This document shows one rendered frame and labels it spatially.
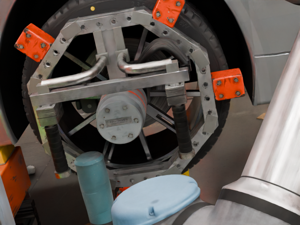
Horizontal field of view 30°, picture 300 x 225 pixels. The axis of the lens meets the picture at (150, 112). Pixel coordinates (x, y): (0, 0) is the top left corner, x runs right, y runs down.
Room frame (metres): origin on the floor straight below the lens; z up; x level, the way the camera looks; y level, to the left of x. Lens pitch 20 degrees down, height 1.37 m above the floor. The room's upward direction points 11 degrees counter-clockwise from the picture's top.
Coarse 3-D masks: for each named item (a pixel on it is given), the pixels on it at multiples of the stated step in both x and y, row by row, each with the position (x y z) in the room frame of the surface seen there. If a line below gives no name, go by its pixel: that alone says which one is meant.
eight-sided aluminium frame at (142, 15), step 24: (72, 24) 1.59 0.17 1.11; (96, 24) 1.60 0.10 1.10; (120, 24) 1.58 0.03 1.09; (144, 24) 1.57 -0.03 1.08; (192, 48) 1.56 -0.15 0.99; (48, 72) 1.60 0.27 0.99; (216, 120) 1.55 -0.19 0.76; (48, 144) 1.61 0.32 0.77; (192, 144) 1.57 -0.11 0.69; (72, 168) 1.60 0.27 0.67; (144, 168) 1.62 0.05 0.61; (168, 168) 1.58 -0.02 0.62
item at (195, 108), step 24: (96, 96) 1.70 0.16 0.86; (72, 120) 1.82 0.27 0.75; (168, 120) 1.68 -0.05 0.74; (192, 120) 1.70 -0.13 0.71; (72, 144) 1.69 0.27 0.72; (96, 144) 1.78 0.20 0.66; (120, 144) 1.83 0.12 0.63; (144, 144) 1.68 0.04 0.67; (168, 144) 1.73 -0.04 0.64; (120, 168) 1.68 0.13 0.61
